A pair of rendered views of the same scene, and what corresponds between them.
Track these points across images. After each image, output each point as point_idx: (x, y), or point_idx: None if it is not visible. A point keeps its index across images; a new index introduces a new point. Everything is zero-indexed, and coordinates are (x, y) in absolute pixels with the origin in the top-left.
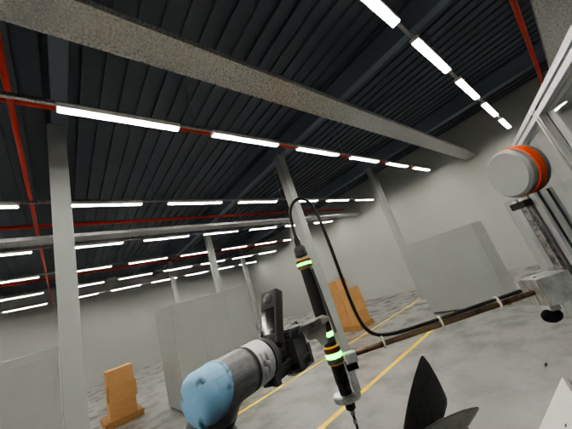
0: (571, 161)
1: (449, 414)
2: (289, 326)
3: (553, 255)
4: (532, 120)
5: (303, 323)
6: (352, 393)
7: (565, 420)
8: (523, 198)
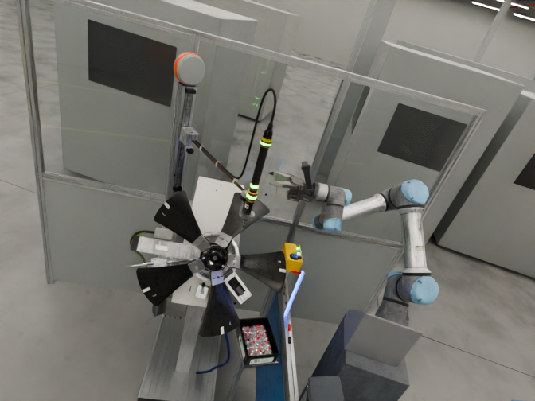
0: None
1: None
2: (294, 179)
3: (187, 120)
4: (186, 34)
5: (288, 176)
6: None
7: (214, 188)
8: (189, 87)
